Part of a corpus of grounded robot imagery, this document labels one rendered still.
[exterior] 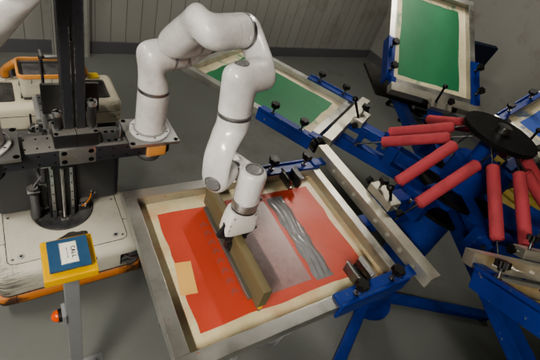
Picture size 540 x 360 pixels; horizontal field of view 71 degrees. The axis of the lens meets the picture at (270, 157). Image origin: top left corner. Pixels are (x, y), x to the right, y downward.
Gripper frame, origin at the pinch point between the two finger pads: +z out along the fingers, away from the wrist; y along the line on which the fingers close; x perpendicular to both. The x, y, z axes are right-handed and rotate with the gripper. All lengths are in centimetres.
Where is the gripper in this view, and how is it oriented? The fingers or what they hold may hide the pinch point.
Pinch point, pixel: (233, 242)
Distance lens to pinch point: 118.6
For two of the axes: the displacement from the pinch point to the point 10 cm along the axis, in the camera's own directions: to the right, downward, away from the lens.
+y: -8.4, 1.1, -5.3
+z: -2.5, 7.9, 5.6
